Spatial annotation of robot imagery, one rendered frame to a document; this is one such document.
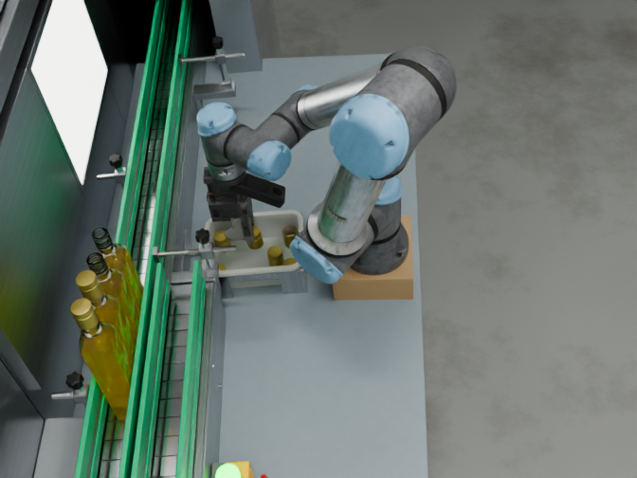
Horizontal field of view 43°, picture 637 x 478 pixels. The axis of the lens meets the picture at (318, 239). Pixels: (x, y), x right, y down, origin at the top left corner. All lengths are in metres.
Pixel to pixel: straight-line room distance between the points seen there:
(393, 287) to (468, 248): 1.13
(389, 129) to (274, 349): 0.72
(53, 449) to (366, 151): 0.80
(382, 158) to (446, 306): 1.57
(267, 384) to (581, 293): 1.38
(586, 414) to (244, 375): 1.19
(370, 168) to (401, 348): 0.61
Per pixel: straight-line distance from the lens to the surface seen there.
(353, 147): 1.17
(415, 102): 1.17
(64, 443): 1.57
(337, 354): 1.69
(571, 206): 3.02
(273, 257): 1.78
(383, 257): 1.68
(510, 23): 3.84
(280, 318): 1.76
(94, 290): 1.39
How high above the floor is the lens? 2.18
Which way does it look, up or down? 49 degrees down
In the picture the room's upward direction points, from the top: 7 degrees counter-clockwise
